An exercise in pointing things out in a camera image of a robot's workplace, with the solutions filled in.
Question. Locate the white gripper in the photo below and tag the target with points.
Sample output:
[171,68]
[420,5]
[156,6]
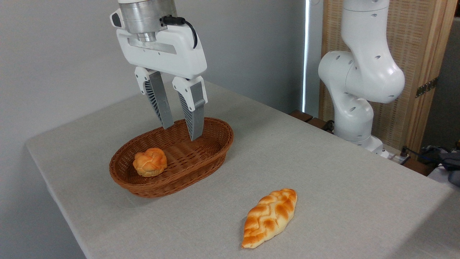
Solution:
[169,50]

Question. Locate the long braided bread loaf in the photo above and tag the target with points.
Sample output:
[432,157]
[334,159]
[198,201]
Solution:
[268,217]

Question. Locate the round orange bread bun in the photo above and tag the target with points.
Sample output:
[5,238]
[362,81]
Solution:
[150,162]

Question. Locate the brown wicker oval basket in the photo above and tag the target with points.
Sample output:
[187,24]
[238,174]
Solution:
[187,169]

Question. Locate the grey linen tablecloth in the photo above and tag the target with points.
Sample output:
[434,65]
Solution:
[341,180]

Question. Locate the wooden woven screen panel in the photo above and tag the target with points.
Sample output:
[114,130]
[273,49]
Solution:
[417,43]

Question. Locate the metal hinge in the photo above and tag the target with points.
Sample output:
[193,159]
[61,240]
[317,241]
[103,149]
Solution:
[427,87]

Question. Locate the dark grey bag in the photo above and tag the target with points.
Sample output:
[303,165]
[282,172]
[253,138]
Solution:
[447,158]

